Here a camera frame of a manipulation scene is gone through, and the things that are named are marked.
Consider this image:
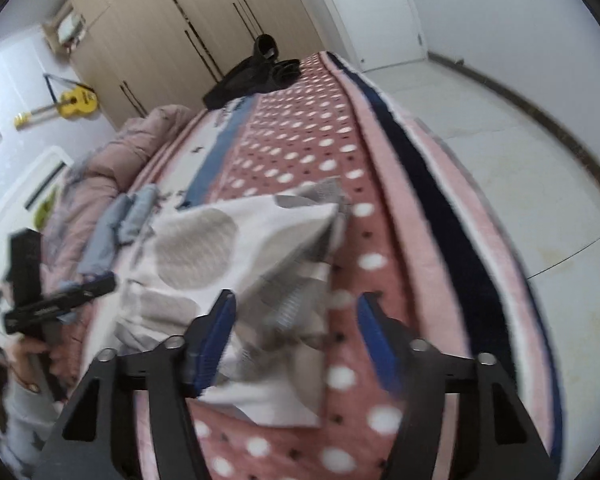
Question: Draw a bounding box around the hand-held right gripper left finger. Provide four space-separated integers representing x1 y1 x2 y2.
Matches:
35 289 237 480

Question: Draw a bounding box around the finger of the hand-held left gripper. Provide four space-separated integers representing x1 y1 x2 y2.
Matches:
65 272 117 308

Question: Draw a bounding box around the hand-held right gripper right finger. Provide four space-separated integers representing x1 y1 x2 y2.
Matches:
357 292 551 480

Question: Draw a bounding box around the white bear-print blanket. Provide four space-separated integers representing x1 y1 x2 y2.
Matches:
112 177 353 428

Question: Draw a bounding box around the person's left forearm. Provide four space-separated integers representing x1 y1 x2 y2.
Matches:
0 380 63 471

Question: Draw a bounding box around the person's left hand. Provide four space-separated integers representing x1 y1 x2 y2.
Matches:
9 336 52 392

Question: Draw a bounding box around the folded blue clothes pile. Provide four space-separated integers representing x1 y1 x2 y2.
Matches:
77 207 118 276

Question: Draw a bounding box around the green pillow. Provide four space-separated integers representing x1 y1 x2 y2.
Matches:
34 187 61 228

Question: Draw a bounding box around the grey blue rolled cloth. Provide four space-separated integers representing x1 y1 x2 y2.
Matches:
114 194 136 246

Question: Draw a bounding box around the white bed headboard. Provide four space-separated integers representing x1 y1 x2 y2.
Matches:
0 146 73 241

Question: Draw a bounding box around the pink striped quilt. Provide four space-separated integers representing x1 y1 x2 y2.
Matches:
42 105 196 281

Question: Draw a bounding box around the yellow guitar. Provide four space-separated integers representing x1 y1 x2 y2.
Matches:
14 74 101 131

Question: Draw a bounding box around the striped dotted blanket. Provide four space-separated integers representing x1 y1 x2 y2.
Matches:
45 51 566 480

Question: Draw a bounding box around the dark jacket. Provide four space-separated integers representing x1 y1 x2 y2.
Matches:
202 34 301 110

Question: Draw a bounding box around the light wooden wardrobe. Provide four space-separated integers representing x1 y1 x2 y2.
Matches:
42 0 331 131

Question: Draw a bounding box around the dark baseboard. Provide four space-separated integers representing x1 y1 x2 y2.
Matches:
427 50 600 211

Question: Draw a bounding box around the white door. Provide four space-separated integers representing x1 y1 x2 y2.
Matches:
305 0 428 73

